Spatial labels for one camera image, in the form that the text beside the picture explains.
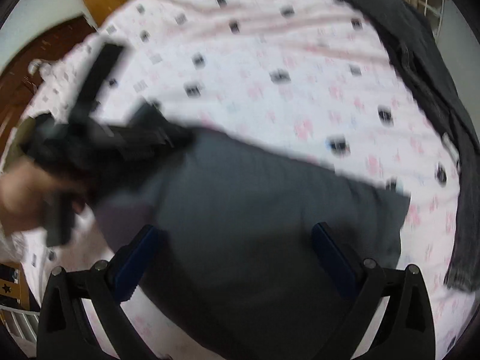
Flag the purple and grey jacket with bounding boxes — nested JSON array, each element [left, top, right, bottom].
[[92, 129, 410, 359]]

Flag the person's left hand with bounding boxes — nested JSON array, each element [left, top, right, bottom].
[[1, 157, 86, 236]]

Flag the folded olive green garment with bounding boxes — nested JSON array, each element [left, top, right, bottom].
[[3, 117, 37, 172]]

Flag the dark wooden headboard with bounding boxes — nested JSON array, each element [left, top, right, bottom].
[[1, 16, 95, 150]]

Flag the white power strip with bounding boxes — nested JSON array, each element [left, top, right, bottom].
[[28, 58, 44, 76]]

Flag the pink cat print bedsheet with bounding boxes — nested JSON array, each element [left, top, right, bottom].
[[26, 0, 475, 359]]

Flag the dark grey jeans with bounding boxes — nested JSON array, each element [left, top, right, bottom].
[[338, 0, 479, 292]]

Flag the white wire rack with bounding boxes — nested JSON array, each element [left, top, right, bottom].
[[417, 0, 448, 41]]

